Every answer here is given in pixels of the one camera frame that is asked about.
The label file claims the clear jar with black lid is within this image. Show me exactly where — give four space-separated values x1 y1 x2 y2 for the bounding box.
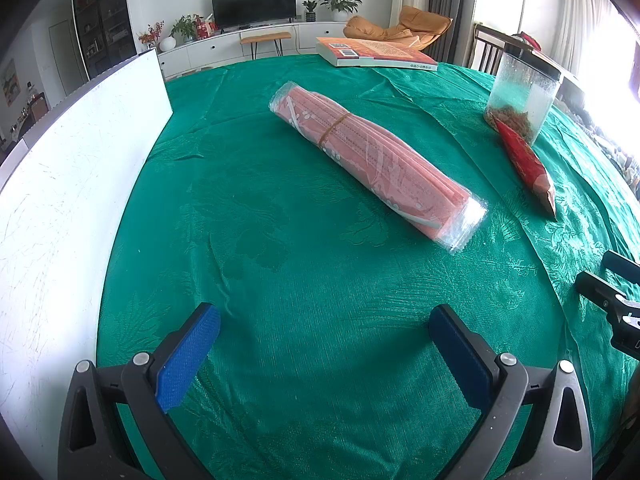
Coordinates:
483 41 565 147

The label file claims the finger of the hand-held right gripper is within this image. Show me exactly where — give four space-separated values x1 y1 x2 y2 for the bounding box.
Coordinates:
602 250 640 281
575 271 628 313

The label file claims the green tablecloth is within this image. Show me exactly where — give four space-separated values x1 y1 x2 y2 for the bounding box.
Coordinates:
95 52 640 480

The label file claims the framed wall painting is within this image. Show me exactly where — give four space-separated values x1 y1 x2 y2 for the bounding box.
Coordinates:
0 58 21 107

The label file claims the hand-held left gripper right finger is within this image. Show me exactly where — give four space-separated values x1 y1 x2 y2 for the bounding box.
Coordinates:
427 304 593 480

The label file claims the pink face mask pack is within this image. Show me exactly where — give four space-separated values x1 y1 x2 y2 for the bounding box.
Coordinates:
268 81 488 255

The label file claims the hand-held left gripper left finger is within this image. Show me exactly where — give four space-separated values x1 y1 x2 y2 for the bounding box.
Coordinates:
57 302 222 480

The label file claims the bushy green potted plant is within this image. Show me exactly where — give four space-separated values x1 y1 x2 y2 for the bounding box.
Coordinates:
171 14 198 43

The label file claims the red flower arrangement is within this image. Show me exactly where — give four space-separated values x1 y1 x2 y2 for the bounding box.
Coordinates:
138 21 166 46

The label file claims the white cardboard box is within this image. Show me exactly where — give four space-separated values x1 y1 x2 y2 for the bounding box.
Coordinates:
0 49 173 480

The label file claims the black glass display cabinet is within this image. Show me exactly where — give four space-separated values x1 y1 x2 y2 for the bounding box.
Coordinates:
71 0 138 81

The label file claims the black television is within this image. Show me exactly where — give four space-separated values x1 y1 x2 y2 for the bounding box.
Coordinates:
210 0 297 29

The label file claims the orange lounge chair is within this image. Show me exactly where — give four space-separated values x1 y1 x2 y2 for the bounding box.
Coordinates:
343 6 453 53

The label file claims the orange book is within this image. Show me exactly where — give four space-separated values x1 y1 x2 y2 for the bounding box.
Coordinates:
315 36 439 72

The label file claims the pile of assorted clutter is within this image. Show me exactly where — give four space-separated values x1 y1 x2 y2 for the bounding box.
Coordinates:
555 100 640 191

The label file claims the dark wooden slatted bench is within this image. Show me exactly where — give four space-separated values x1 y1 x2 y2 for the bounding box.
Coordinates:
472 22 581 81

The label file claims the large potted green plant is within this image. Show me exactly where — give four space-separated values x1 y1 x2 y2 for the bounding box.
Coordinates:
320 0 362 22

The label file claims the grey curtain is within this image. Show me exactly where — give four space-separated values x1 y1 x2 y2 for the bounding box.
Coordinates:
429 0 483 66

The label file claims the wooden bench with hairpin legs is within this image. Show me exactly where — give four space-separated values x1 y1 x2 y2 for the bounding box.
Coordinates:
240 31 292 61

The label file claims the red patterned packet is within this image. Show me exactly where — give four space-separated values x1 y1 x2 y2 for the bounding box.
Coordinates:
492 114 558 222

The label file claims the white television cabinet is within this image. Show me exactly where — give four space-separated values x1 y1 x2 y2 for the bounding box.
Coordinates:
157 20 351 81

